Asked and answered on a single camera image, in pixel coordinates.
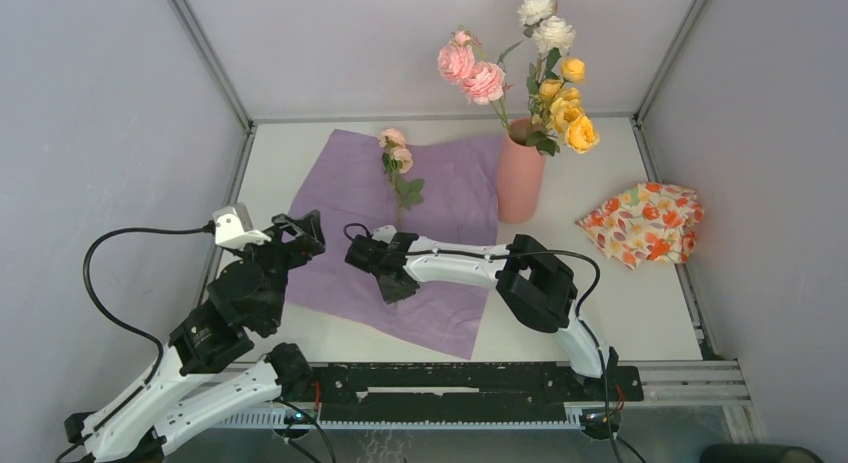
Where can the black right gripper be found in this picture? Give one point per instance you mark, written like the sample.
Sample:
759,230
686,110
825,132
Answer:
392,295

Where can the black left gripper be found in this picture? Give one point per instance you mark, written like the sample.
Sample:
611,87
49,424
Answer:
310,239

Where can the white flower stem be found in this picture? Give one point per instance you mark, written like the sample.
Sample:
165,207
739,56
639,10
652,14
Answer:
547,30

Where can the pink purple wrapping paper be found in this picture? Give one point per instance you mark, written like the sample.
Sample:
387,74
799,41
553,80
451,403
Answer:
347,185

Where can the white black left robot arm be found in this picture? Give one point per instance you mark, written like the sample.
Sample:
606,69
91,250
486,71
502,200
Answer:
170,403

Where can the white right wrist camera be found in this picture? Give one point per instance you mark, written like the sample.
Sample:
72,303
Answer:
384,234

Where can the yellow flower bunch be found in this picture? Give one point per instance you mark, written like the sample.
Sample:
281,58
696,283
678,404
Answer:
558,118

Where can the pink flower stem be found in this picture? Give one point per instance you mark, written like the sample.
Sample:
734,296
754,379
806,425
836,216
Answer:
462,63

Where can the peach flower stem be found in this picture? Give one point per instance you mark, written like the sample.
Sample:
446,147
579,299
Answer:
397,161

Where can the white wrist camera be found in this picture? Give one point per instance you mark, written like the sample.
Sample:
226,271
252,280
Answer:
234,229
384,234

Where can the floral patterned cloth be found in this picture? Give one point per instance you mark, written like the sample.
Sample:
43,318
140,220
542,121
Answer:
648,222

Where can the pink cylindrical vase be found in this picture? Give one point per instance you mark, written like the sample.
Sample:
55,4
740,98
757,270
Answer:
519,175

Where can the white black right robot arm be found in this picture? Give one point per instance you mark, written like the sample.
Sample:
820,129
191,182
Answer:
544,289

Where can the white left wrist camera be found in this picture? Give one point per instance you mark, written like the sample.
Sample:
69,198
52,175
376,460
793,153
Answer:
234,229

